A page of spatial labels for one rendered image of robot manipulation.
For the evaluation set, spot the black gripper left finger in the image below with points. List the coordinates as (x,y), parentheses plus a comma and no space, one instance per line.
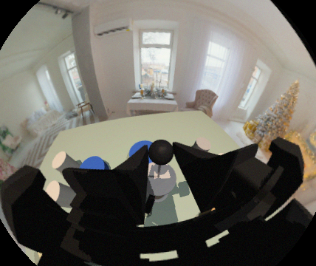
(127,182)

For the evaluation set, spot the blue cylinder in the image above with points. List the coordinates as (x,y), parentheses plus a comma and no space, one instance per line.
(138,145)
(94,163)

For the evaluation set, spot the french press coffee maker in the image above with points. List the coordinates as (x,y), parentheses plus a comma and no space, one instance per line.
(161,177)

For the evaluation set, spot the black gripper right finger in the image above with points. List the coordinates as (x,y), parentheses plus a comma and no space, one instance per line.
(206,173)

